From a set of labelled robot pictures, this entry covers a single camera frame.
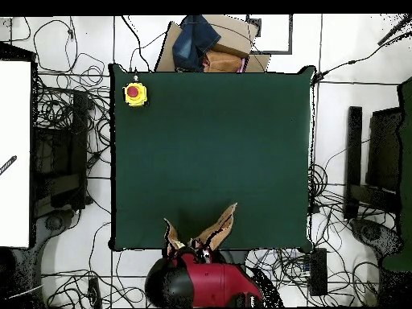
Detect blue denim jeans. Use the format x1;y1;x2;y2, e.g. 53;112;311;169
171;14;222;72

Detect striped black rod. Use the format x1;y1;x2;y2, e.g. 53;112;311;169
0;154;18;176

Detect floor cable tangle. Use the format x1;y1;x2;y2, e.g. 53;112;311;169
247;163;397;307
31;19;112;181

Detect tan terry towel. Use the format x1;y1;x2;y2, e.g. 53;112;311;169
163;201;239;258

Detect brown cardboard box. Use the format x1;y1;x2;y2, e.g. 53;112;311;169
154;14;271;73

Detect black equipment rack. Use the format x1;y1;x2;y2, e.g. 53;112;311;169
31;89;89;216
366;107;403;194

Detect black power box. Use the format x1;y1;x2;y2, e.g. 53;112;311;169
309;247;328;296

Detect black stand base foot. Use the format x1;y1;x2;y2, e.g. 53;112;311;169
35;208;78;239
349;217;404;258

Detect orange folded cloth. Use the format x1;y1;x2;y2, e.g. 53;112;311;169
203;50;245;73

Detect white flat panel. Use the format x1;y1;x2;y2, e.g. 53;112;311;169
0;60;32;248

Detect black rectangular frame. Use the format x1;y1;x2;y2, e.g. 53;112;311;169
245;14;294;55

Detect yellow emergency stop button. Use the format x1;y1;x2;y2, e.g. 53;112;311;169
122;74;149;108

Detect black flat bar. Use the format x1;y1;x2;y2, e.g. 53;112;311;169
343;105;364;221

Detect dark green table cloth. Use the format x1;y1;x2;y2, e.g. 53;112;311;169
108;63;317;253

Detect black tripod rod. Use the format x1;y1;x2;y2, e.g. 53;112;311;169
377;14;412;46

